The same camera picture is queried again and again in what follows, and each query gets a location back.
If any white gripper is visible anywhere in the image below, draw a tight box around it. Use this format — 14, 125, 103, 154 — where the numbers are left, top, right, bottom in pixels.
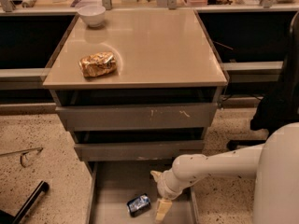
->
150, 169, 183, 223

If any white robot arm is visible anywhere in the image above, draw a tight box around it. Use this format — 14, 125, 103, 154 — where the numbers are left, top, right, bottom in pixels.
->
151, 122, 299, 224

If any middle grey drawer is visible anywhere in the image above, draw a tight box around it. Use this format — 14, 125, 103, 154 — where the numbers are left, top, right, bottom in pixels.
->
74, 140, 204, 161

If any grey drawer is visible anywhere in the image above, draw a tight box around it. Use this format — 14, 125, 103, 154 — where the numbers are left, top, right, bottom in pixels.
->
74, 140, 204, 161
85, 161, 201, 224
56, 103, 217, 132

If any bottom grey drawer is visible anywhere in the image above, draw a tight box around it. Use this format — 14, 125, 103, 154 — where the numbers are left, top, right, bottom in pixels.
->
85, 161, 201, 224

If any top grey drawer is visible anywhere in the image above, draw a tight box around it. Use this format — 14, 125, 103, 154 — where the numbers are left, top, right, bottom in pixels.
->
56, 103, 217, 132

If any grey drawer cabinet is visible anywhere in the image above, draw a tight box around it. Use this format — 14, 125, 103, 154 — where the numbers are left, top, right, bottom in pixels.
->
42, 8, 229, 224

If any crumpled golden chip bag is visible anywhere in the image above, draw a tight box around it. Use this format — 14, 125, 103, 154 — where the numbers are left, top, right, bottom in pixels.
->
78, 51, 117, 77

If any black office chair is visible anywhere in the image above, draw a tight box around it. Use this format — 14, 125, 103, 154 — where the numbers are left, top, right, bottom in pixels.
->
226, 10, 299, 151

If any black chair leg left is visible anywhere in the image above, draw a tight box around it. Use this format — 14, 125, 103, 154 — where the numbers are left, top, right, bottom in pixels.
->
0, 181, 50, 224

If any white bowl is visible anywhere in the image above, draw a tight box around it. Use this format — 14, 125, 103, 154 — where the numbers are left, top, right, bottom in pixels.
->
78, 5, 106, 27

